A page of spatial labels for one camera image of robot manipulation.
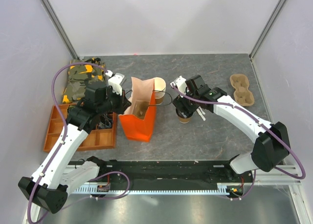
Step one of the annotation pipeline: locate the stack of paper cups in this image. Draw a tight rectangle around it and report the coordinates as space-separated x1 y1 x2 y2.
154 77 166 105

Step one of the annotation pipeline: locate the brown paper coffee cup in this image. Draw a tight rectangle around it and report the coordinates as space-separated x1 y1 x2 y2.
178 115 192 124

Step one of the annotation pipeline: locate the orange paper bag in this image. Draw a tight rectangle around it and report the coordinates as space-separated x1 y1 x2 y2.
119 77 160 142

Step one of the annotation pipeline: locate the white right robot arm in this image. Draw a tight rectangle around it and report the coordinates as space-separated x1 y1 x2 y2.
170 75 290 182

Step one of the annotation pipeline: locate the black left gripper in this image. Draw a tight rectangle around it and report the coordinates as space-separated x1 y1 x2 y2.
98 87 132 115

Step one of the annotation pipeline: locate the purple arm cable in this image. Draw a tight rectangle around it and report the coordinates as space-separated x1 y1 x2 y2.
171 84 306 202
26 62 131 224

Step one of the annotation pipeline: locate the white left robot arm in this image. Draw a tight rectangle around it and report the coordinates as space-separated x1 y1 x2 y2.
18 80 131 214

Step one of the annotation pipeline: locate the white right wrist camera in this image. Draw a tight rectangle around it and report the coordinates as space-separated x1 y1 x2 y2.
170 76 189 95

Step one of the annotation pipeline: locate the orange wooden compartment tray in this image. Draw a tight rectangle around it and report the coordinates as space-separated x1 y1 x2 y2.
43 106 117 153

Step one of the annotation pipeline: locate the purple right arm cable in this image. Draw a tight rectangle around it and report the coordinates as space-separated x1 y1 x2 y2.
171 84 306 202

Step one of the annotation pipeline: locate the camouflage folded cloth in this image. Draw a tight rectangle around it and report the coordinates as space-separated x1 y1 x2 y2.
62 57 105 104

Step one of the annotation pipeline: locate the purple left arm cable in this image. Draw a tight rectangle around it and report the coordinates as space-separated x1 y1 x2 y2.
26 62 131 224

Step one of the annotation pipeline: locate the aluminium cable duct rail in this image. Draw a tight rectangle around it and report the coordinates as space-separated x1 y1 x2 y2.
73 183 238 196

